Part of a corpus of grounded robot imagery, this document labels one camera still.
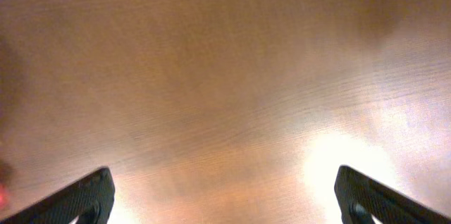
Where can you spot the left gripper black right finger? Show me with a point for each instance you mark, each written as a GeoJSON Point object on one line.
{"type": "Point", "coordinates": [364, 200]}

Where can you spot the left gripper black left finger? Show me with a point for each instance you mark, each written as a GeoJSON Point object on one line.
{"type": "Point", "coordinates": [88, 200]}

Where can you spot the folded red FRAM t-shirt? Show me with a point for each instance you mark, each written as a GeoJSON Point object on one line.
{"type": "Point", "coordinates": [5, 178]}

